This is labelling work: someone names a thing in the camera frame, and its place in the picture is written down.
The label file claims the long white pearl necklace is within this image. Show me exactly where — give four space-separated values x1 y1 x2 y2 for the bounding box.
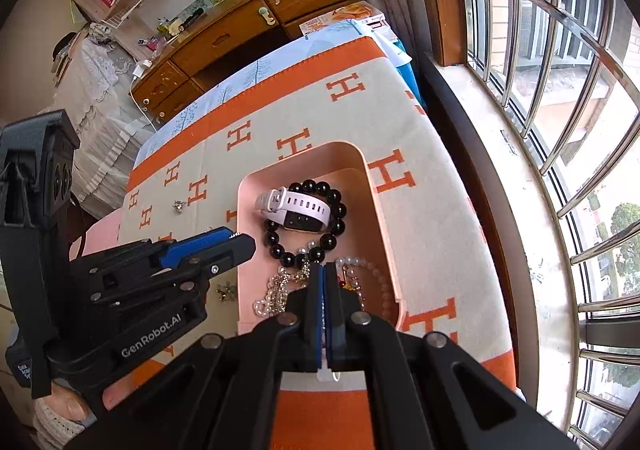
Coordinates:
252 241 321 318

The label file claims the pearl gold drop earring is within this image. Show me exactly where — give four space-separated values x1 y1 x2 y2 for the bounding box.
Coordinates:
334 256 395 321

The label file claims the person's hand knit sleeve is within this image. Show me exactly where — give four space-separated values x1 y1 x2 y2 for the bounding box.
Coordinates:
32 383 91 450

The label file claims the pink smart watch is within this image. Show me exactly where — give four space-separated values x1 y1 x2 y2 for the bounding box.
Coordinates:
255 187 331 233

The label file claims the orange beige H-pattern blanket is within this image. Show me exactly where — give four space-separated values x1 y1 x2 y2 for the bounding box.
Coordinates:
117 36 519 450

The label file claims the pink plastic tray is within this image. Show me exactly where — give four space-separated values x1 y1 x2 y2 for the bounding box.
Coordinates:
238 141 406 334

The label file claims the white lace cloth cover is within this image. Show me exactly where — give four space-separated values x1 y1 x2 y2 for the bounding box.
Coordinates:
48 38 154 218

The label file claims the light blue patterned bedsheet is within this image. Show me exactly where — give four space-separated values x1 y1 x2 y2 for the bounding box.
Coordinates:
131 18 396 168

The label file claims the wooden desk with drawers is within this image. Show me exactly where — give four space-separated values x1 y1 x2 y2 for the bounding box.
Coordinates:
132 0 360 128

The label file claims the orange food magazine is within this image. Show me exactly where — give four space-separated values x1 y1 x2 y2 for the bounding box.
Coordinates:
299 0 387 36

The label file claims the metal window grille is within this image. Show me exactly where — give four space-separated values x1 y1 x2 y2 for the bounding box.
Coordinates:
463 0 639 449

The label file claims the black bead bracelet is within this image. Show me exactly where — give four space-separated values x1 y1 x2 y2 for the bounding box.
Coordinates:
262 179 350 271

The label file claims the white power adapter cable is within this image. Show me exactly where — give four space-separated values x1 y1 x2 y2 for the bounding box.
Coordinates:
128 60 162 131

